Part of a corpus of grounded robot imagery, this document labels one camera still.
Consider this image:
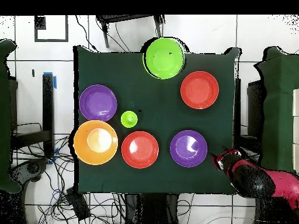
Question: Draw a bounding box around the purple plastic bowl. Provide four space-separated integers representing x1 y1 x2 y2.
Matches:
169 129 208 168
78 84 118 123

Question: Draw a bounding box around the green plastic bowl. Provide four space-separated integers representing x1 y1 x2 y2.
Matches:
142 37 186 81

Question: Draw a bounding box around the neighbouring green table cloth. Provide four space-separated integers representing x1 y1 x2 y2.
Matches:
0 38 22 193
254 46 299 174

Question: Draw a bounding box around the orange-red plastic bowl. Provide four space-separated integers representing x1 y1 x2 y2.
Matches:
121 131 160 169
180 71 220 110

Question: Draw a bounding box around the white box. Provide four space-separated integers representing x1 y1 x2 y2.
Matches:
293 87 299 173

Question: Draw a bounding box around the green plastic cup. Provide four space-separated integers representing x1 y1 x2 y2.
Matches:
120 110 138 128

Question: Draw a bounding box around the large orange plastic bowl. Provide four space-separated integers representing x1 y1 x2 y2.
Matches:
73 120 119 166

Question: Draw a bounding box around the dark green tablecloth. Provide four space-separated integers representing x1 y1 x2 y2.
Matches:
73 45 241 195

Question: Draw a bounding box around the black power adapter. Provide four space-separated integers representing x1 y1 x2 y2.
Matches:
65 187 91 221

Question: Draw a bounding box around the blue tape strip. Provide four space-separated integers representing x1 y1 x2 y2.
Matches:
43 71 57 89

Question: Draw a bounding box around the black metal frame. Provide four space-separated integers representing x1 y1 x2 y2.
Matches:
10 73 55 157
234 79 265 155

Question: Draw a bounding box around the black camera stand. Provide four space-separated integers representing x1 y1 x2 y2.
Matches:
96 15 165 48

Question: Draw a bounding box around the black floor cable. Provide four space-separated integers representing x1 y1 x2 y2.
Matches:
75 15 98 51

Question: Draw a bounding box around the tangle of floor cables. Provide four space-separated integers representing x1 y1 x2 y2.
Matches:
11 122 127 224

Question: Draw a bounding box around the black square floor frame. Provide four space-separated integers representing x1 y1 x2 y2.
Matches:
34 15 69 43

